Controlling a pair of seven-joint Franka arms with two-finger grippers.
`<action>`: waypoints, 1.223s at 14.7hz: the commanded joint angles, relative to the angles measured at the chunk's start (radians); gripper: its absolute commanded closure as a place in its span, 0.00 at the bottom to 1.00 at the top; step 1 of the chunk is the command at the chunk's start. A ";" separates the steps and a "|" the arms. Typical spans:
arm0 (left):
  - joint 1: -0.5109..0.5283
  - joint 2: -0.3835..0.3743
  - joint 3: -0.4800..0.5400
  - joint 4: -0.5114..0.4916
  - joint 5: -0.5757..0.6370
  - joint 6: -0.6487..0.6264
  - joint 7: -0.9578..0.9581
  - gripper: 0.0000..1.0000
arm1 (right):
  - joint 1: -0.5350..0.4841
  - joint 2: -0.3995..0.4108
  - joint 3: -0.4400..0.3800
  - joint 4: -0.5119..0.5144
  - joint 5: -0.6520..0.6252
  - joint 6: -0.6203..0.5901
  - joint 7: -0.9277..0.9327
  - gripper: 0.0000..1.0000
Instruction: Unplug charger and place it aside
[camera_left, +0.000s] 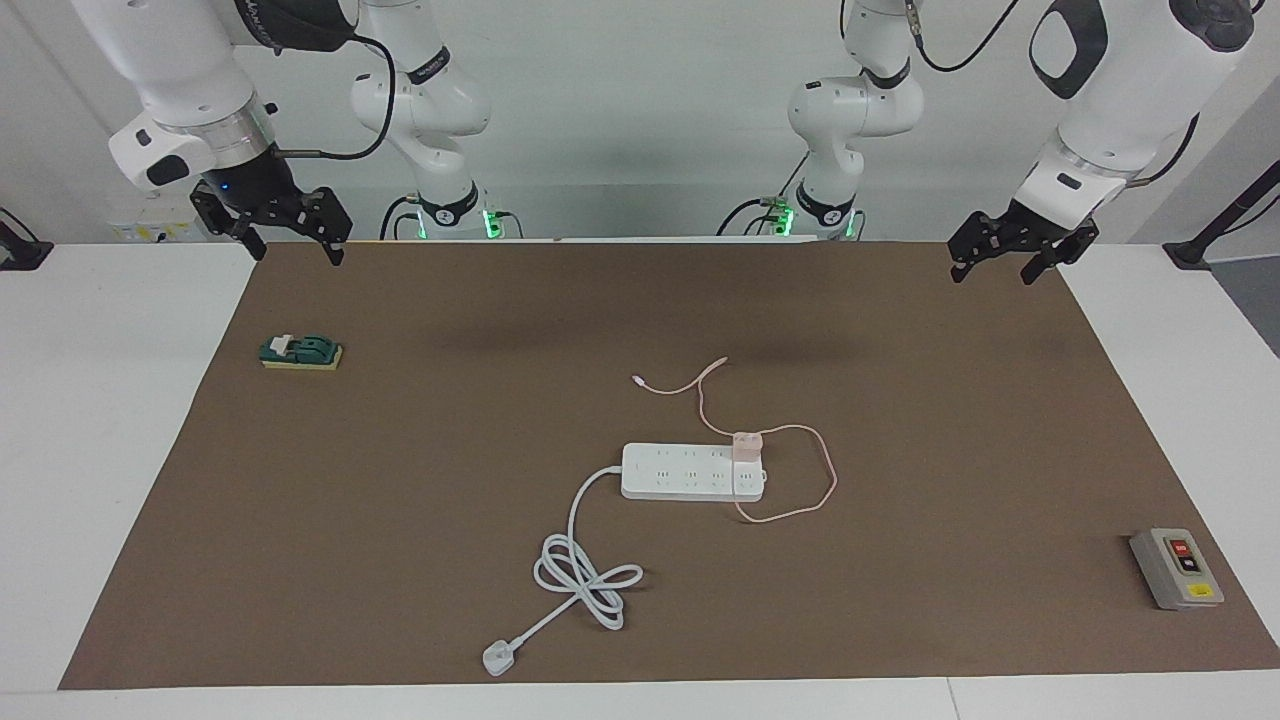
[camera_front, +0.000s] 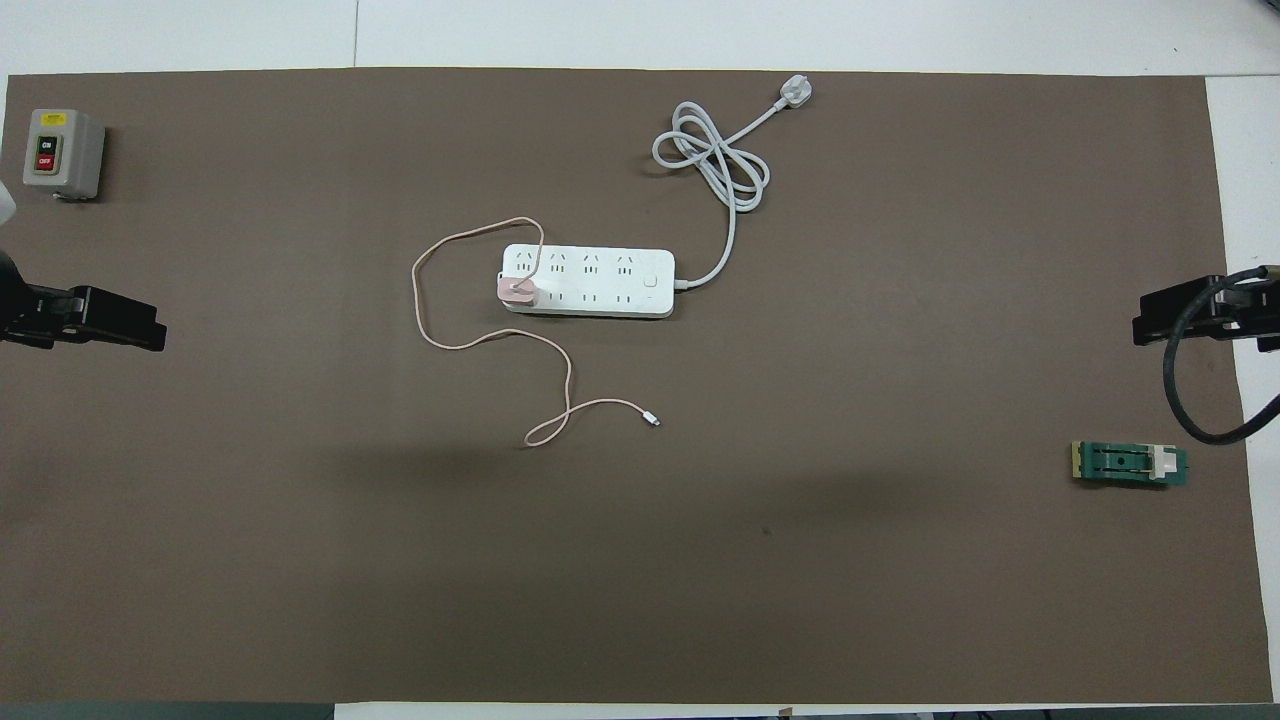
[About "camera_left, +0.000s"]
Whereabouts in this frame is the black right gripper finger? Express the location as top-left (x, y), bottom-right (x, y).
top-left (190, 190), bottom-right (267, 261)
top-left (305, 187), bottom-right (353, 266)

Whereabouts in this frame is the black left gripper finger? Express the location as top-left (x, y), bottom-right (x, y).
top-left (1020, 222), bottom-right (1101, 286)
top-left (948, 212), bottom-right (1009, 284)

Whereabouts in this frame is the pink charging cable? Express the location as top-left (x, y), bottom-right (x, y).
top-left (631, 357), bottom-right (838, 525)

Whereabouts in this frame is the white power strip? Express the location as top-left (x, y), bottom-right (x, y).
top-left (621, 443), bottom-right (767, 503)

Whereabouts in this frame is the white box with yellow labels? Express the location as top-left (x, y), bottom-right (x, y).
top-left (108, 197), bottom-right (206, 243)

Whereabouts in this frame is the black stand with pole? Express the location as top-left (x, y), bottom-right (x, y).
top-left (1163, 158), bottom-right (1280, 271)

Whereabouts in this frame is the brown table mat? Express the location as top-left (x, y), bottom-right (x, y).
top-left (58, 238), bottom-right (1280, 691)

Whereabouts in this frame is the black right base cable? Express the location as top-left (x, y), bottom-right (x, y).
top-left (379, 195), bottom-right (421, 241)

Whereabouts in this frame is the black base cable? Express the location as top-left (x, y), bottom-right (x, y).
top-left (715, 150), bottom-right (811, 238)
top-left (379, 195), bottom-right (421, 241)

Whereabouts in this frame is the green knife switch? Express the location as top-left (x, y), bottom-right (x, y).
top-left (259, 333), bottom-right (344, 371)

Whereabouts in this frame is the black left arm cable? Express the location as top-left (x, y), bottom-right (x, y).
top-left (905, 0), bottom-right (1021, 74)

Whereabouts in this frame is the black clamp mount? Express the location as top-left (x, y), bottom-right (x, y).
top-left (0, 208), bottom-right (54, 272)

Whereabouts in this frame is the black left base cable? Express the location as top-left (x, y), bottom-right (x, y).
top-left (715, 150), bottom-right (811, 238)

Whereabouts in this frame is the grey push-button switch box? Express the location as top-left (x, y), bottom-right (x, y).
top-left (1129, 527), bottom-right (1225, 611)

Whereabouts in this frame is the white power cord with plug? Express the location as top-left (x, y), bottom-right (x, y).
top-left (483, 465), bottom-right (644, 678)

